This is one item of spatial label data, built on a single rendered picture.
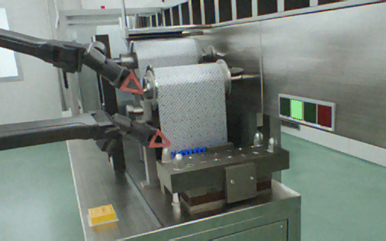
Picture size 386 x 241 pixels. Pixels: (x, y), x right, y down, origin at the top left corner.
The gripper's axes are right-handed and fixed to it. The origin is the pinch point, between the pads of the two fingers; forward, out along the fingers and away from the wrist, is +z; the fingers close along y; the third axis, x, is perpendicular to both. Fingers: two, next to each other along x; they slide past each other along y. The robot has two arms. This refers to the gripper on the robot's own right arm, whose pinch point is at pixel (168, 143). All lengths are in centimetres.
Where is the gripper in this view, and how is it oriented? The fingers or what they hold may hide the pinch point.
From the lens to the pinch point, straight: 126.0
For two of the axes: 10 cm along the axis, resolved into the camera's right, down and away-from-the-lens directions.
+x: 4.1, -9.1, -0.6
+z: 8.3, 3.4, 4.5
